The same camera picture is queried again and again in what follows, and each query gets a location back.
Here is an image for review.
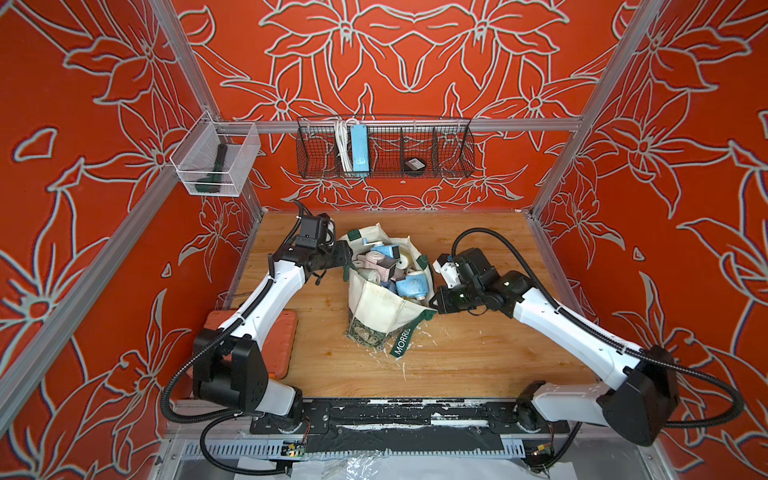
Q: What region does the red plastic tool case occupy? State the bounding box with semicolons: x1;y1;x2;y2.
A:
204;309;298;380

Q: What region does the light blue box in basket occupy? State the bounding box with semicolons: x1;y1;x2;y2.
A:
349;123;370;176

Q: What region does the white cable in basket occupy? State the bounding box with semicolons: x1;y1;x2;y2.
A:
334;118;353;174

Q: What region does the white round pencil sharpener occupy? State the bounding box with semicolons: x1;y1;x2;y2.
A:
397;252;423;272

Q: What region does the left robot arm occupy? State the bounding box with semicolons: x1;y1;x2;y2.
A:
160;200;352;430

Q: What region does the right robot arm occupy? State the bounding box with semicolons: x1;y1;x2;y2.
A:
430;227;745;446

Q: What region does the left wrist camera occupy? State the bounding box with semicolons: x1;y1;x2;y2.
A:
294;214;335;250

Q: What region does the small black item in basket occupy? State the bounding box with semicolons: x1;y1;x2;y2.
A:
403;157;427;175

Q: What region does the white canvas tote bag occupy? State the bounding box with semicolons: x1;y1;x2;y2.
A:
344;224;437;358

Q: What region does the clear plastic wall bin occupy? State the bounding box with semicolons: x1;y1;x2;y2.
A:
170;111;261;197

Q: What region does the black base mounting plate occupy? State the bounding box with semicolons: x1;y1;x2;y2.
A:
250;397;571;436

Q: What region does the dark green tool in bin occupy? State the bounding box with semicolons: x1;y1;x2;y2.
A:
195;143;227;193

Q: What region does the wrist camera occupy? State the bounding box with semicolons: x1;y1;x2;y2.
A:
294;214;335;250
432;254;461;289

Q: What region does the blue pencil sharpener pink cap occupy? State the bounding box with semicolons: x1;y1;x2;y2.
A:
395;271;429;301

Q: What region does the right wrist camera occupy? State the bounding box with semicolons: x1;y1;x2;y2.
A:
432;254;461;289

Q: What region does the black wire wall basket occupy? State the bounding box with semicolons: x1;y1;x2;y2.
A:
296;115;477;180

